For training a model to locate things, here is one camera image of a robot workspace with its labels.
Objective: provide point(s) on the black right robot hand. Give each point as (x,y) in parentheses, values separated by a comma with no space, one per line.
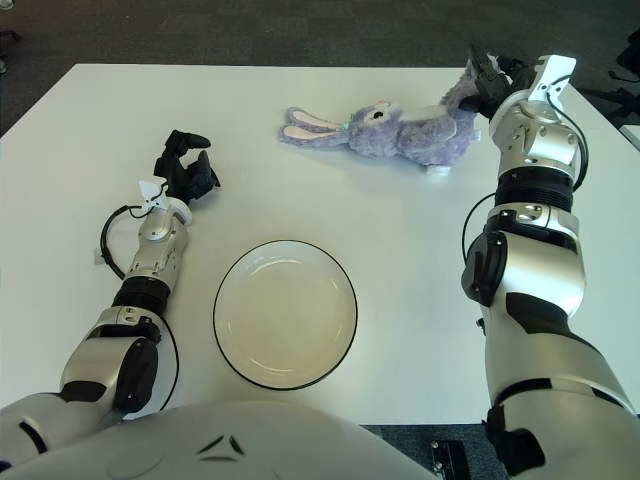
(495,82)

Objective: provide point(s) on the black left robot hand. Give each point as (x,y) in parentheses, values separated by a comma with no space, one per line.
(192,177)

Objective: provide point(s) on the purple plush bunny doll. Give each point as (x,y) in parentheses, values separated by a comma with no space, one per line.
(400,140)

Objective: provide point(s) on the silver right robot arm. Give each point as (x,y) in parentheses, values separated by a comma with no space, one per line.
(540,280)

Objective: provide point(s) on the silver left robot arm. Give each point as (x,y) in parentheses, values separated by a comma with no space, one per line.
(155,250)

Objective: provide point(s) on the white plate with black rim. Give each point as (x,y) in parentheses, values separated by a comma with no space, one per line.
(285,320)

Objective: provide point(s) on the black chair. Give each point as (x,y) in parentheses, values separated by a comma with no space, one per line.
(631,57)

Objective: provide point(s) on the white furniture corner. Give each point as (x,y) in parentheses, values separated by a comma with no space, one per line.
(632,137)

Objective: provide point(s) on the silver robot torso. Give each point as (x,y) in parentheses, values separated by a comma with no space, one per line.
(250,440)

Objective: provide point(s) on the black metal floor stand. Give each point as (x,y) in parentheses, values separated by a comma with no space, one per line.
(447,460)

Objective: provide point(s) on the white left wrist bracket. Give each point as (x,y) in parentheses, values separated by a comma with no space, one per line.
(149,190)

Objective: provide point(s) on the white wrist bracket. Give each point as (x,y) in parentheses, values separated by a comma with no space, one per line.
(552,75)
(149,190)

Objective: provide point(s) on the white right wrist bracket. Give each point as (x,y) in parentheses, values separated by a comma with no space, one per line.
(552,75)

